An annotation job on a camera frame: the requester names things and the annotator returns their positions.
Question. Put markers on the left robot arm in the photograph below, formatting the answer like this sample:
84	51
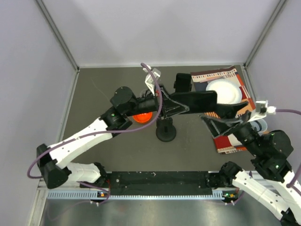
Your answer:
56	161

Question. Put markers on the white paper plate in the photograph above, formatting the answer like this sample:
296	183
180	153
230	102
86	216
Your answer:
227	91

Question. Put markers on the orange bowl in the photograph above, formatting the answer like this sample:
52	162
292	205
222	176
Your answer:
143	118

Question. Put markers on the black phone stand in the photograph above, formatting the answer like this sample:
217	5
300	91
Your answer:
165	131

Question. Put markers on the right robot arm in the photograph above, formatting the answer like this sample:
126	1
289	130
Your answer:
270	152

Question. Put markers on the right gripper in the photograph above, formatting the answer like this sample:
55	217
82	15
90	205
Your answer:
216	126

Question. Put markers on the clear plastic cup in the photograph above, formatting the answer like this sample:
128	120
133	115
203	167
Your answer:
143	91

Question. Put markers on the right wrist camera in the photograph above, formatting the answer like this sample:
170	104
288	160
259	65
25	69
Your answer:
262	109

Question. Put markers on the patterned cloth mat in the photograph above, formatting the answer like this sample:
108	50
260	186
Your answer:
202	80

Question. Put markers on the pale blue cup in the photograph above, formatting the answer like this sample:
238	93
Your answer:
259	125

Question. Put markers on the black phone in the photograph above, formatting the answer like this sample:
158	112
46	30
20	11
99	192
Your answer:
183	82
197	101

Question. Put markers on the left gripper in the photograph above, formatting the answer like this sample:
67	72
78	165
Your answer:
170	107

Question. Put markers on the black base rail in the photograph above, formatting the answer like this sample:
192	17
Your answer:
158	183

